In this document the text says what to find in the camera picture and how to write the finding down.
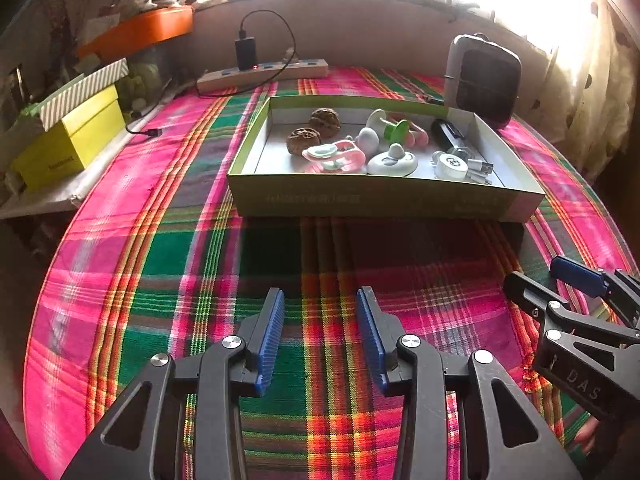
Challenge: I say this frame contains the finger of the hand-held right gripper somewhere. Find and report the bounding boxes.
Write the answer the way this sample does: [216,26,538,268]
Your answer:
[550,255,640,331]
[502,271,573,324]

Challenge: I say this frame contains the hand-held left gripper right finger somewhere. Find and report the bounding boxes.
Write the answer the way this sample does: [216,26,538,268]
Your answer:
[355,286,583,480]

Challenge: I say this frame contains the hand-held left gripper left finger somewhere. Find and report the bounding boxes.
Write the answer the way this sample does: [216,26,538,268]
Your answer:
[60,287,286,480]

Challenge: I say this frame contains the white usb cable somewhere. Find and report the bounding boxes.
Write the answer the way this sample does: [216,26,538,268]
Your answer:
[465,159,495,185]

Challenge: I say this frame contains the green cardboard box tray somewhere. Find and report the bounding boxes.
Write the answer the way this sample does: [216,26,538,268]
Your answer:
[227,94,546,223]

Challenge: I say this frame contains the white round disc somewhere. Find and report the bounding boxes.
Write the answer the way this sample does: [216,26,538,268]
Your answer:
[432,152,471,181]

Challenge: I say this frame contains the white grey oval device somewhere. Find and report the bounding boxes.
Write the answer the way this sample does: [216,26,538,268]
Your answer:
[367,143,420,177]

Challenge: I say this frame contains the pink clip with mint pad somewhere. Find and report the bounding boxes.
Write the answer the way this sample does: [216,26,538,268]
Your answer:
[301,140,363,175]

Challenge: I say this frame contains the black rectangular device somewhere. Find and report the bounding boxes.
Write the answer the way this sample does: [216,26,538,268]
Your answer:
[430,119,473,158]

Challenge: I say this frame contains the small pink clip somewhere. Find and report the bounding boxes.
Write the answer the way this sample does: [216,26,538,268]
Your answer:
[402,119,430,148]

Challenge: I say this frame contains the white suction knob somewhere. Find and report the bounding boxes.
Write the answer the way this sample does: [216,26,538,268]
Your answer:
[356,126,379,153]

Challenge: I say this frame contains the brown walnut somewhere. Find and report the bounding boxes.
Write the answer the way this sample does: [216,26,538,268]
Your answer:
[286,126,322,156]
[307,107,343,137]

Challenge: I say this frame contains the white and green spool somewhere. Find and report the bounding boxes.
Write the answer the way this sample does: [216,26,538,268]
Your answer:
[367,109,416,140]

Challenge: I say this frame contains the person's right hand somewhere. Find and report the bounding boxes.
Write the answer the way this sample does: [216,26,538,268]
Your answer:
[574,416,603,456]

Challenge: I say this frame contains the pink green plaid tablecloth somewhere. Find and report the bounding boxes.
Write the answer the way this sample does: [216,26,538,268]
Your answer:
[22,65,628,480]

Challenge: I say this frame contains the cream dotted curtain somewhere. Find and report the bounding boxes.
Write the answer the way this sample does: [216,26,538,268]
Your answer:
[545,0,633,186]

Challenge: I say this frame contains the grey space heater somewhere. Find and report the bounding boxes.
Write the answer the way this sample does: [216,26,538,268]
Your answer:
[444,33,522,129]

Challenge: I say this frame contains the white shelf board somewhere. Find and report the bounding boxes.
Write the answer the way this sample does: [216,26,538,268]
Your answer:
[0,105,166,221]

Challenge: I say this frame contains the beige power strip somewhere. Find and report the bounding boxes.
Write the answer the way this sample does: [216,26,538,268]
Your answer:
[196,58,329,93]

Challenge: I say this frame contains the yellow cardboard box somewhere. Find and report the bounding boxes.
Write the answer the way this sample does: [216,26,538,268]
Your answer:
[12,84,126,192]

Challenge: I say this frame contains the black charger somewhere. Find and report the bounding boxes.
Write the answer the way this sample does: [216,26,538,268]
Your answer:
[235,37,258,71]

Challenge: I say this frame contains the striped box lid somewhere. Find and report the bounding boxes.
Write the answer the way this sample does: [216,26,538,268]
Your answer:
[37,58,130,133]

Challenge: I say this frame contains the orange tray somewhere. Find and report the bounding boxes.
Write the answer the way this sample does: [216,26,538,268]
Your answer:
[76,7,194,60]

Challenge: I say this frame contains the dried twigs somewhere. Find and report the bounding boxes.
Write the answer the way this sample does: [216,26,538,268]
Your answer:
[42,0,86,76]

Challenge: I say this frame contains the black charging cable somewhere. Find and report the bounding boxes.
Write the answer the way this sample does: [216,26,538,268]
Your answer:
[125,10,297,137]

